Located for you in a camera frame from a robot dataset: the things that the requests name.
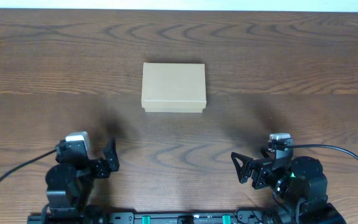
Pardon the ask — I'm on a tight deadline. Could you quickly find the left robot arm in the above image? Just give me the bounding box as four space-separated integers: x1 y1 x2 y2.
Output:
42 139 119 223

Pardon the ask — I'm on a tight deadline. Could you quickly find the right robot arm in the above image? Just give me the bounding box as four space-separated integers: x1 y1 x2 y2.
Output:
231 134 346 224

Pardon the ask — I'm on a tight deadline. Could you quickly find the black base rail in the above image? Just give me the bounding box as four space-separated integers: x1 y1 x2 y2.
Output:
27 210 328 224

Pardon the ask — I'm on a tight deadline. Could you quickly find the brown cardboard box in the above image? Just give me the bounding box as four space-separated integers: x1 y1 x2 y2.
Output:
141 62 206 113

